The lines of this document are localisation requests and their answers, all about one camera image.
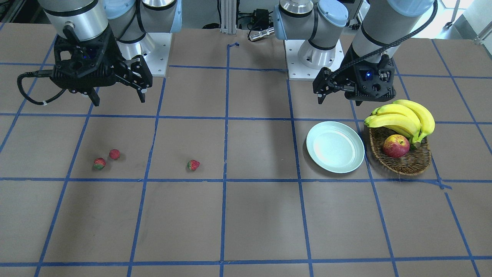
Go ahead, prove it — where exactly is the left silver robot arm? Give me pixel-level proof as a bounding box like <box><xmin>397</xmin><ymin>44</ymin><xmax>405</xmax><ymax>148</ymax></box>
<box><xmin>273</xmin><ymin>0</ymin><xmax>438</xmax><ymax>106</ymax></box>

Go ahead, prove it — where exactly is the black power adapter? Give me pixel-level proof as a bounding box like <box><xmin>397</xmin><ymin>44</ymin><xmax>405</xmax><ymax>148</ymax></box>
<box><xmin>251</xmin><ymin>8</ymin><xmax>272</xmax><ymax>30</ymax></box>

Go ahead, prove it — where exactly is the red green strawberry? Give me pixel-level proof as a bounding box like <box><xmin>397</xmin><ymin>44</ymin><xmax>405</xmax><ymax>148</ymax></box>
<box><xmin>93</xmin><ymin>157</ymin><xmax>106</xmax><ymax>170</ymax></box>

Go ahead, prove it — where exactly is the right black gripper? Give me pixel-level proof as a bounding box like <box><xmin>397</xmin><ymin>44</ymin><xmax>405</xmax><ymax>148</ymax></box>
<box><xmin>50</xmin><ymin>25</ymin><xmax>153</xmax><ymax>107</ymax></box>

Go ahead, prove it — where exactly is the red apple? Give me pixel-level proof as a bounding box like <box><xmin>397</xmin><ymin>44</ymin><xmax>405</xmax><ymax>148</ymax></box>
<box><xmin>382</xmin><ymin>134</ymin><xmax>411</xmax><ymax>158</ymax></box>

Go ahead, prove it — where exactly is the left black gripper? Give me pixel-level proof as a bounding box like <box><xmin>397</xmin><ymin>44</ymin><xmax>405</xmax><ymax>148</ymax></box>
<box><xmin>312</xmin><ymin>54</ymin><xmax>396</xmax><ymax>106</ymax></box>

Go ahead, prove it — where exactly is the aluminium frame post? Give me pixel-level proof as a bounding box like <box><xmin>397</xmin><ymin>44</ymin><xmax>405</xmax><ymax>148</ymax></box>
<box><xmin>219</xmin><ymin>0</ymin><xmax>238</xmax><ymax>35</ymax></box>

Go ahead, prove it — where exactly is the strawberry with green cap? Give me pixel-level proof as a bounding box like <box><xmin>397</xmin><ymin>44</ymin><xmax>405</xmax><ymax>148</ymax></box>
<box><xmin>187</xmin><ymin>160</ymin><xmax>201</xmax><ymax>171</ymax></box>

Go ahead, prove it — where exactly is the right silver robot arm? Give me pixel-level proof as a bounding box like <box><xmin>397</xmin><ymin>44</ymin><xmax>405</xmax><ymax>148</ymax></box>
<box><xmin>35</xmin><ymin>0</ymin><xmax>182</xmax><ymax>106</ymax></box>

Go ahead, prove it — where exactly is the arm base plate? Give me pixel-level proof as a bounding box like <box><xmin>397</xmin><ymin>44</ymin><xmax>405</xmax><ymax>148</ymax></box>
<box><xmin>117</xmin><ymin>33</ymin><xmax>173</xmax><ymax>77</ymax></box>
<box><xmin>284</xmin><ymin>39</ymin><xmax>344</xmax><ymax>81</ymax></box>

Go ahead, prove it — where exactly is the wicker basket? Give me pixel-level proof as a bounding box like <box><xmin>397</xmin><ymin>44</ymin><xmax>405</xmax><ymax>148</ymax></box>
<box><xmin>364</xmin><ymin>127</ymin><xmax>432</xmax><ymax>176</ymax></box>

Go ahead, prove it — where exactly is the light green plate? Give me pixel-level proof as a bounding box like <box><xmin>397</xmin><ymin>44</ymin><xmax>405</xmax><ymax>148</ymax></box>
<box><xmin>306</xmin><ymin>121</ymin><xmax>365</xmax><ymax>174</ymax></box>

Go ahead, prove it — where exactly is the yellow banana bunch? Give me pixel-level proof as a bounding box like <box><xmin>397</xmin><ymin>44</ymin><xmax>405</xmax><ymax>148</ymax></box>
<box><xmin>364</xmin><ymin>99</ymin><xmax>435</xmax><ymax>149</ymax></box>

